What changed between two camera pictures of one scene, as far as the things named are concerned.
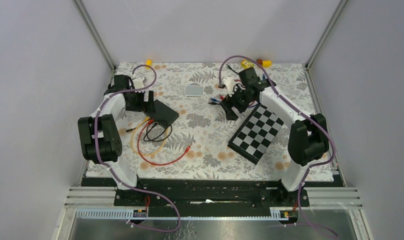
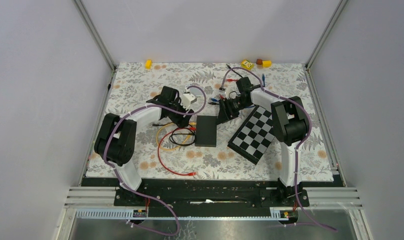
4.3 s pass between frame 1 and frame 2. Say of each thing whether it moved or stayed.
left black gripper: moved
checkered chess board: stayed
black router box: moved
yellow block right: stayed
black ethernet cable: stayed
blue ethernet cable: stayed
